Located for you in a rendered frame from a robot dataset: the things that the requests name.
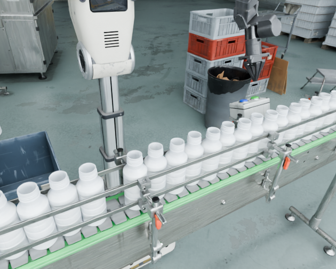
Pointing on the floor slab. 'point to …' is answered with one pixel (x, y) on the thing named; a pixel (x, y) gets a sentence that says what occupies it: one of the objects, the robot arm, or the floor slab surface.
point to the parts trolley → (277, 17)
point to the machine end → (22, 37)
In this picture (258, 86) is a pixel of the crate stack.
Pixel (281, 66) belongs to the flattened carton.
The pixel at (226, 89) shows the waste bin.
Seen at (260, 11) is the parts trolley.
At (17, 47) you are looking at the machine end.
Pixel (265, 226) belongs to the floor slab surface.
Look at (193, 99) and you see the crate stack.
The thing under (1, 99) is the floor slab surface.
